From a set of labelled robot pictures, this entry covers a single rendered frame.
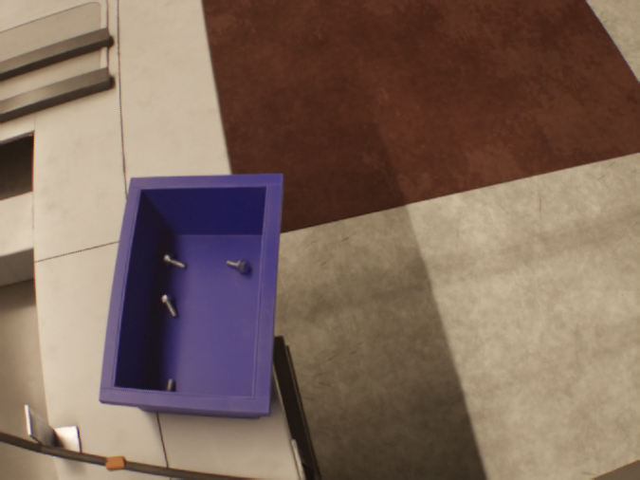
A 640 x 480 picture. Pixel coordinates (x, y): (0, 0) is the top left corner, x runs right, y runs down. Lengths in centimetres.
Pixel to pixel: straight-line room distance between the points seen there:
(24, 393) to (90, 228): 21
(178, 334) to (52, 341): 14
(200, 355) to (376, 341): 94
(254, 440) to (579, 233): 126
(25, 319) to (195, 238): 24
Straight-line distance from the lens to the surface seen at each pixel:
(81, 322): 83
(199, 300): 80
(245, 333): 78
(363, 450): 160
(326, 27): 221
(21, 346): 92
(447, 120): 199
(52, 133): 98
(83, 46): 105
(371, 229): 181
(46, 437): 76
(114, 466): 72
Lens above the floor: 154
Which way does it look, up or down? 59 degrees down
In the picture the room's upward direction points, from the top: 5 degrees counter-clockwise
